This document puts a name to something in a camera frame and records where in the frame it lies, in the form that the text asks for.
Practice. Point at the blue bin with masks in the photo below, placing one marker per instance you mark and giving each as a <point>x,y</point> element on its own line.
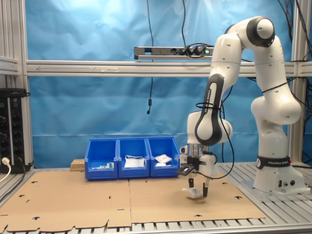
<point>132,173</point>

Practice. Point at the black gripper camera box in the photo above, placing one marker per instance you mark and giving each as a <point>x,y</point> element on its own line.
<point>185,169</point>

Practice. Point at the green syringe in clear packet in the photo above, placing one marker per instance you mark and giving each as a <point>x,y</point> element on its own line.
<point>110,165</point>
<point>98,167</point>

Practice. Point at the brown cardboard sheet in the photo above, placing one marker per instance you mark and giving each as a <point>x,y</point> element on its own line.
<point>68,204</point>
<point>158,207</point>

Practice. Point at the chipboard plank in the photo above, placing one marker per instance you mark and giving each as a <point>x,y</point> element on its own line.
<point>77,165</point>

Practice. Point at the blue bin with syringe packets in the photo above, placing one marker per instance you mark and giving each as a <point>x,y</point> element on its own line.
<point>101,174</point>

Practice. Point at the white printed compress packet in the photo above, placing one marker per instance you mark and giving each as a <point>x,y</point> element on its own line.
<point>162,158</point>

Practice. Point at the black power plug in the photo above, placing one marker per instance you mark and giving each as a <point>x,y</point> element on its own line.
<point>200,50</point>
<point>191,50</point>

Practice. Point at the silver power strip on rail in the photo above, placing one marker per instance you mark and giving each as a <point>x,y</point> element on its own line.
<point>156,51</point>

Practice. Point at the surgical face mask stack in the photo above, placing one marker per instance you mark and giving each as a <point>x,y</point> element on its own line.
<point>133,162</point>

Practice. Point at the horizontal aluminium beam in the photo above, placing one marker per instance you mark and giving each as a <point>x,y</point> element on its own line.
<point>73,68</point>

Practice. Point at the blue bin with gauze packets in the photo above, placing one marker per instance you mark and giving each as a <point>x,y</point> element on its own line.
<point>164,171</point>

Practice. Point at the black socket rack box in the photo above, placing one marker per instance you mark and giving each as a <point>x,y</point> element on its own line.
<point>14,122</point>

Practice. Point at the gauze roll in clear bag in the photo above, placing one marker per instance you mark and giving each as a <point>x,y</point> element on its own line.
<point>162,164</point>

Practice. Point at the white tape strip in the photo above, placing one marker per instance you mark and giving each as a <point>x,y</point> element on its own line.
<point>110,69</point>

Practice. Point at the white printed gauze packet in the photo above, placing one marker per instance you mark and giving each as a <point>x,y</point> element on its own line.
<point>195,193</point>

